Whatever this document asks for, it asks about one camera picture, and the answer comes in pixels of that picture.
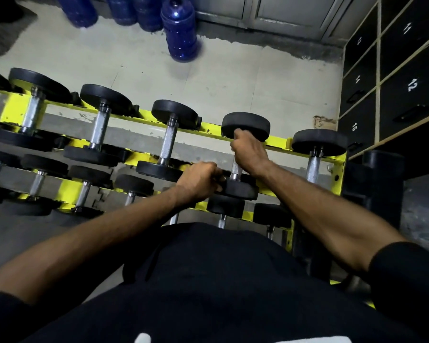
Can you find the blue plastic water bottle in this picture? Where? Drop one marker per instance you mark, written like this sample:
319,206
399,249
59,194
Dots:
148,12
78,9
121,8
180,32

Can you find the person's right forearm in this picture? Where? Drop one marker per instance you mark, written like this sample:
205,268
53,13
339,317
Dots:
325,217

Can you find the person's black shirt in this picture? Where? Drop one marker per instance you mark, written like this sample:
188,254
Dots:
214,292

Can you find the grey metal cabinet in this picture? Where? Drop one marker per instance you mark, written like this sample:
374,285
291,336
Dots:
271,14

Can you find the black numbered locker cabinet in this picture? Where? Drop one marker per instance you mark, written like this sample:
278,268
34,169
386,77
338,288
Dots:
407,67

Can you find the person's right fingers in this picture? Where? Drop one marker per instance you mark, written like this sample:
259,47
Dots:
238,142

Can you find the yellow dumbbell rack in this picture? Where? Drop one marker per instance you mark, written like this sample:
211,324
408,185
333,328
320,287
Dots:
11,108

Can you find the person's left fingers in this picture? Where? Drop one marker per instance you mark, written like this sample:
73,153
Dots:
214,178

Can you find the person's right hand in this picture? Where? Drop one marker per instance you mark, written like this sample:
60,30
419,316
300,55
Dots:
250,153

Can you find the black gym equipment frame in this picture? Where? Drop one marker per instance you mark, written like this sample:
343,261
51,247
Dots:
375,189

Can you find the person's left hand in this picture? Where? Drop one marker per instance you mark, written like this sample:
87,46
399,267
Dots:
196,182

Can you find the rows of black dumbbells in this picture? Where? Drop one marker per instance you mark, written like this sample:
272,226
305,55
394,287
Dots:
105,96

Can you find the person's left forearm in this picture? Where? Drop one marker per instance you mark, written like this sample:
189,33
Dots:
93,242

